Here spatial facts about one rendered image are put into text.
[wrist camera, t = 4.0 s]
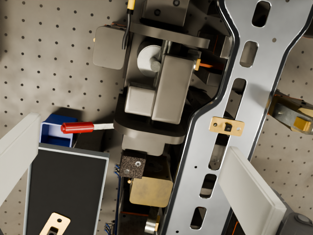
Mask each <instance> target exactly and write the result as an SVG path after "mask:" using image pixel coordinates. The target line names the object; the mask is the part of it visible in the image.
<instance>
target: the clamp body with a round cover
mask: <svg viewBox="0 0 313 235"><path fill-rule="evenodd" d="M128 183H130V190H129V200H130V202H131V203H133V204H140V205H147V206H154V207H166V206H167V205H168V202H169V198H170V194H171V190H172V187H173V182H172V178H171V174H170V169H169V165H168V161H167V156H163V154H162V155H160V156H154V155H148V154H146V162H145V167H144V171H143V176H142V179H136V178H129V179H128Z"/></svg>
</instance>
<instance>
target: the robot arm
mask: <svg viewBox="0 0 313 235"><path fill-rule="evenodd" d="M40 125H41V115H40V114H39V113H33V112H31V113H29V114H28V115H27V116H26V117H25V118H23V119H22V120H21V121H20V122H19V123H18V124H17V125H16V126H15V127H14V128H13V129H12V130H10V131H9V132H8V133H7V134H6V135H5V136H4V137H3V138H1V139H0V206H1V205H2V203H3V202H4V200H5V199H6V198H7V196H8V195H9V194H10V192H11V191H12V189H13V188H14V186H15V185H16V184H17V182H18V181H19V179H20V178H21V177H22V175H23V174H24V172H25V171H26V170H27V168H28V167H29V166H30V164H31V163H32V161H33V160H34V158H35V157H36V156H37V154H38V146H39V136H40ZM218 182H219V184H220V186H221V188H222V190H223V192H224V194H225V196H226V198H227V200H228V202H229V204H230V206H231V208H232V209H233V212H234V213H235V215H236V217H237V219H238V221H239V223H240V225H241V227H242V229H243V231H244V233H245V234H246V235H313V221H312V220H310V219H309V218H308V217H306V216H304V215H302V214H299V213H295V212H294V211H293V210H292V209H291V208H290V206H289V205H288V204H287V203H286V202H285V200H284V199H283V198H282V197H281V196H280V194H279V193H278V192H277V191H276V190H275V189H273V188H272V187H271V186H269V185H268V184H267V183H266V182H265V181H264V179H263V178H262V177H261V176H260V174H259V173H258V172H257V171H256V170H255V168H254V167H253V166H252V165H251V163H250V162H249V161H248V160H247V158H246V157H245V156H244V155H243V153H242V152H241V151H240V150H239V149H238V148H237V147H235V146H230V147H228V149H227V153H226V156H225V159H224V162H223V165H222V168H221V172H220V175H219V178H218Z"/></svg>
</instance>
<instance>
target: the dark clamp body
mask: <svg viewBox="0 0 313 235"><path fill-rule="evenodd" d="M119 91H120V92H122V91H123V90H122V88H120V89H119ZM164 146H165V143H161V142H155V141H149V140H144V139H138V138H132V137H129V136H126V135H122V149H123V150H124V151H128V152H136V153H142V154H148V155H154V156H160V155H162V153H163V150H164Z"/></svg>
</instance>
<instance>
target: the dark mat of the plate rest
mask: <svg viewBox="0 0 313 235"><path fill-rule="evenodd" d="M105 166H106V159H100V158H93V157H87V156H81V155H74V154H68V153H62V152H54V151H48V150H41V149H38V154H37V156H36V157H35V158H34V160H33V161H32V171H31V182H30V193H29V204H28V215H27V231H26V235H40V233H41V231H42V230H43V228H44V226H45V225H46V223H47V221H48V220H49V218H50V216H51V214H52V213H53V212H57V213H59V214H61V215H63V216H66V217H68V218H70V223H69V224H68V226H67V228H66V229H65V231H64V232H63V234H62V235H94V229H95V222H96V217H97V211H98V206H99V200H100V195H101V189H102V182H103V177H104V171H105Z"/></svg>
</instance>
